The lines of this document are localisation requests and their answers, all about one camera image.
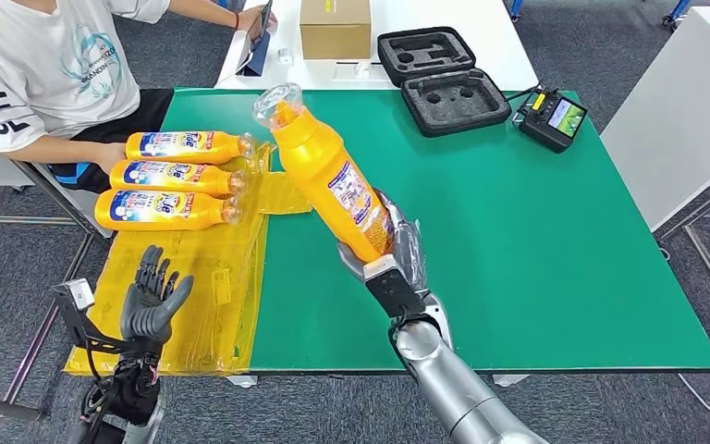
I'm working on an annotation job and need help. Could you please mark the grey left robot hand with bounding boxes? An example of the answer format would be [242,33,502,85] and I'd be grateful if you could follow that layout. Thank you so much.
[119,244,196,345]

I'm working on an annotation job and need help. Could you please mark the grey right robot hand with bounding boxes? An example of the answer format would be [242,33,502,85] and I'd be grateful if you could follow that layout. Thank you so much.
[337,189,430,295]

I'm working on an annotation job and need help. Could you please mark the person's right hand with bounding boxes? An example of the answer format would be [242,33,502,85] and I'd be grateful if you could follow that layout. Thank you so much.
[93,142,129,177]

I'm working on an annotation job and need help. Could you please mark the person's left hand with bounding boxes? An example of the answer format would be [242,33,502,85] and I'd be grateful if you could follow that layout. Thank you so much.
[237,5,278,31]

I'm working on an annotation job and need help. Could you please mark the orange detergent bottle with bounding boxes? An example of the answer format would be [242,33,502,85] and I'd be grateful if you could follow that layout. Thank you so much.
[109,159,250,199]
[251,81,396,264]
[93,188,243,233]
[124,129,257,166]

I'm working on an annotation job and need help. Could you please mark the tablet in blue cover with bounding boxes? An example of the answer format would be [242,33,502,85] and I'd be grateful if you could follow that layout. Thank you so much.
[234,0,275,77]

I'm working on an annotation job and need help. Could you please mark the grey metal-framed table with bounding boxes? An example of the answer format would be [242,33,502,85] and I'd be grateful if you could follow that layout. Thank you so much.
[0,110,115,424]

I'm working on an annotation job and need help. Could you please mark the yellow plastic sheet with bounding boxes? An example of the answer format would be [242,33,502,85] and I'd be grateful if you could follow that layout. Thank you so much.
[62,142,313,376]

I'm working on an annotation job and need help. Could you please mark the closed cardboard box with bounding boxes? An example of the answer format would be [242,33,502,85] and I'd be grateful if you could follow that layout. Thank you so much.
[299,0,373,61]

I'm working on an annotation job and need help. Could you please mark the green table mat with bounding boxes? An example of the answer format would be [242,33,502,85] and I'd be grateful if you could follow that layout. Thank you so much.
[158,88,710,374]

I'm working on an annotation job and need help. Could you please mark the white paper packet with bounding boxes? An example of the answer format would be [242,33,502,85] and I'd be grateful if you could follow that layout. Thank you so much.
[332,60,389,82]

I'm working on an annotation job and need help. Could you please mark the person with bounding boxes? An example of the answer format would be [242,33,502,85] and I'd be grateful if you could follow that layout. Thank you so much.
[0,0,278,195]

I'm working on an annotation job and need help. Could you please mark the open black foam case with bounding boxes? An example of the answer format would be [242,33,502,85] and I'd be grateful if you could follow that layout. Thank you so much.
[376,25,513,138]

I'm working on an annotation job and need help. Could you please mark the black remote controller with screen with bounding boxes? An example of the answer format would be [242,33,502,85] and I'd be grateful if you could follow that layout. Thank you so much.
[517,85,590,154]

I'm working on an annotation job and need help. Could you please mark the white table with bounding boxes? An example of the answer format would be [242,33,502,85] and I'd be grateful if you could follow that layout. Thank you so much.
[214,0,540,93]
[599,6,710,234]

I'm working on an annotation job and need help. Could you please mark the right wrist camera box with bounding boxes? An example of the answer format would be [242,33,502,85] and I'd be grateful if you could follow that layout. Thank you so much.
[363,253,428,319]

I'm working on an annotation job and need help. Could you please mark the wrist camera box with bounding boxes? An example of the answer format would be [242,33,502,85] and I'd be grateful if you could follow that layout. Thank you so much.
[363,253,428,319]
[51,278,125,355]

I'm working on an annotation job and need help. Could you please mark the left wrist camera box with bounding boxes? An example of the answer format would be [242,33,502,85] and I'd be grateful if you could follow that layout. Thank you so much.
[51,278,125,355]

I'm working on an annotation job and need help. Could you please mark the blue wheeled frame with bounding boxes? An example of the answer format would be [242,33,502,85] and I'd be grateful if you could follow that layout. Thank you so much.
[661,0,694,30]

